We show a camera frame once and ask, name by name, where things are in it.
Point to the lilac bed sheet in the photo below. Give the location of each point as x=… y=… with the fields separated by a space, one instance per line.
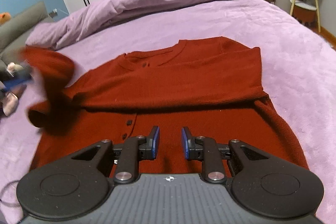
x=298 y=66

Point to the brown round footstool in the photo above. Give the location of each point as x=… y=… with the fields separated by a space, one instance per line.
x=305 y=13

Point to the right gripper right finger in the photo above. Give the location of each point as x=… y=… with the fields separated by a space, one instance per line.
x=261 y=183

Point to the rust red knit sweater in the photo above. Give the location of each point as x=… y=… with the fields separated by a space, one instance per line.
x=212 y=86

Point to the grey sofa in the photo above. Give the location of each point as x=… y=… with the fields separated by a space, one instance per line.
x=16 y=30

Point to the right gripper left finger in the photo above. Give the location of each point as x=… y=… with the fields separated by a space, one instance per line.
x=80 y=182

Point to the lilac rolled duvet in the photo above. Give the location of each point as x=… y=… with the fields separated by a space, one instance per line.
x=147 y=1

